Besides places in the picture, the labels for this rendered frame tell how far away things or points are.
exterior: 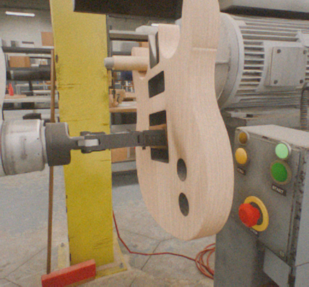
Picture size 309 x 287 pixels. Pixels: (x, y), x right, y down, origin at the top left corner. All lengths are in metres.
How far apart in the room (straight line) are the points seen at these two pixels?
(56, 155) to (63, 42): 1.10
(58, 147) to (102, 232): 1.37
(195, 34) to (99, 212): 1.44
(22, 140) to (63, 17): 1.13
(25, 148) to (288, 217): 0.42
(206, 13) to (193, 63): 0.07
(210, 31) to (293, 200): 0.28
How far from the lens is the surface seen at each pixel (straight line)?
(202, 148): 0.36
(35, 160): 0.44
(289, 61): 0.69
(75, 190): 1.62
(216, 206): 0.39
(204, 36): 0.40
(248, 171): 0.52
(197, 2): 0.41
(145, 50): 0.68
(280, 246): 0.50
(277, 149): 0.45
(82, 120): 1.51
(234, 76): 0.61
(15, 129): 0.45
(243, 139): 0.51
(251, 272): 0.91
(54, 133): 0.45
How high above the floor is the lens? 1.22
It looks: 12 degrees down
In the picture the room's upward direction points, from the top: straight up
